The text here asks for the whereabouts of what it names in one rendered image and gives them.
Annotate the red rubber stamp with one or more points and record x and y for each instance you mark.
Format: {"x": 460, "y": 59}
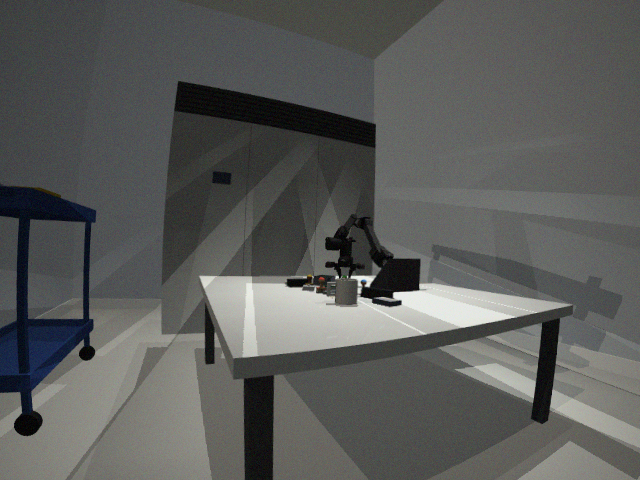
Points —
{"x": 321, "y": 282}

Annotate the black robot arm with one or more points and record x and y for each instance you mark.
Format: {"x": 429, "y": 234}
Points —
{"x": 378, "y": 253}

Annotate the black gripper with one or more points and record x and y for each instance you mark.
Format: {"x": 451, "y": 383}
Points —
{"x": 352, "y": 267}

